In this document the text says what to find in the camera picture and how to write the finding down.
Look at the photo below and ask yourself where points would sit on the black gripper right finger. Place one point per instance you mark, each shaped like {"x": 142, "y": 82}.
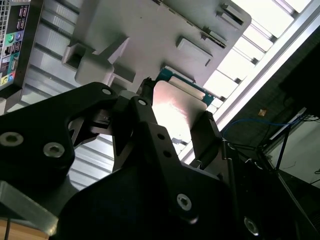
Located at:
{"x": 207, "y": 140}

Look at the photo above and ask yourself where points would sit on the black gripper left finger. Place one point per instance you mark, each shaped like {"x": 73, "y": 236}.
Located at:
{"x": 37, "y": 120}

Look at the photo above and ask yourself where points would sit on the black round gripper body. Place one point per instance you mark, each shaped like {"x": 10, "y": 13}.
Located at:
{"x": 120, "y": 207}

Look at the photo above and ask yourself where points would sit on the silver CPU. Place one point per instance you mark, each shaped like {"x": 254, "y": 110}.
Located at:
{"x": 175, "y": 105}

